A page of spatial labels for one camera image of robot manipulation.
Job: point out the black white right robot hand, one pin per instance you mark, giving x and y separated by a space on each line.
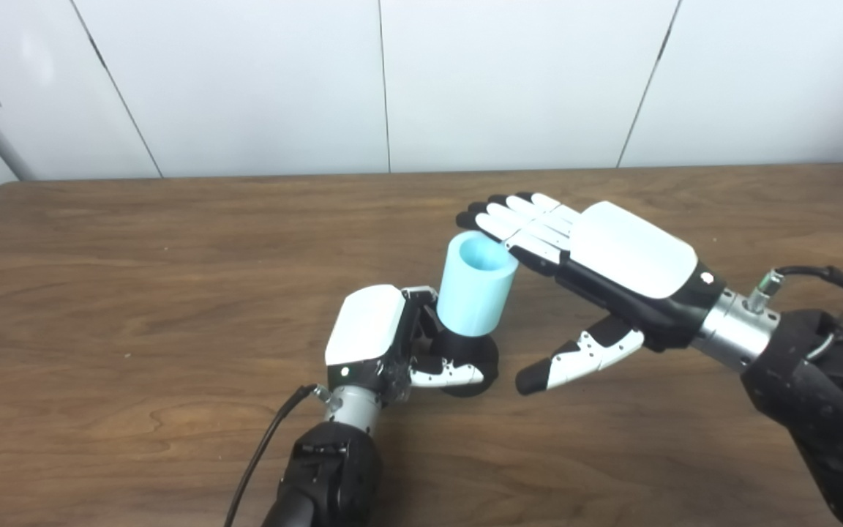
634 249

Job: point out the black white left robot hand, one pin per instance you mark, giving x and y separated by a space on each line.
363 326

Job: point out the light blue cylinder cup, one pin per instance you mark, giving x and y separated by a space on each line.
469 300

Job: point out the black funnel-shaped nozzle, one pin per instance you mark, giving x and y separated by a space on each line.
476 348

